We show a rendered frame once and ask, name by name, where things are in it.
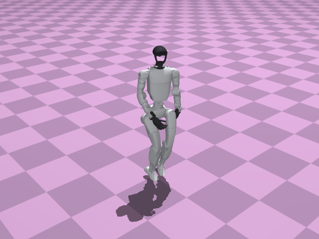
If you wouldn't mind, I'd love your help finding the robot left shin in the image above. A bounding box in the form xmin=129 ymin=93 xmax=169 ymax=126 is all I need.
xmin=159 ymin=146 xmax=172 ymax=166

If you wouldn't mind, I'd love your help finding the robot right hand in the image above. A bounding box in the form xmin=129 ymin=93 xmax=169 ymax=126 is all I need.
xmin=150 ymin=112 xmax=168 ymax=130

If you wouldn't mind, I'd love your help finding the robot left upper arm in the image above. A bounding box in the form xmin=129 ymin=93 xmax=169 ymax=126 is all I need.
xmin=171 ymin=68 xmax=180 ymax=96

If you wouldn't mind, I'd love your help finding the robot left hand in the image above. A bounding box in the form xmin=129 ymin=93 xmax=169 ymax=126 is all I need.
xmin=174 ymin=109 xmax=180 ymax=118

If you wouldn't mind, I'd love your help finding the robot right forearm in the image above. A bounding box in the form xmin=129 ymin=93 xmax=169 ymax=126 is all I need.
xmin=137 ymin=93 xmax=153 ymax=119

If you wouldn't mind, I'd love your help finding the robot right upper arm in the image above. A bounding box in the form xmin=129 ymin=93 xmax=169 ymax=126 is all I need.
xmin=137 ymin=69 xmax=149 ymax=99

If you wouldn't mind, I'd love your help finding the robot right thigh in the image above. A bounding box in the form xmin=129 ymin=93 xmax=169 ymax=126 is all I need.
xmin=141 ymin=113 xmax=161 ymax=154

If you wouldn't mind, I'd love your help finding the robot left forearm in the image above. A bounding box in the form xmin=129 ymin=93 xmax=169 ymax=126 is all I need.
xmin=173 ymin=89 xmax=182 ymax=112

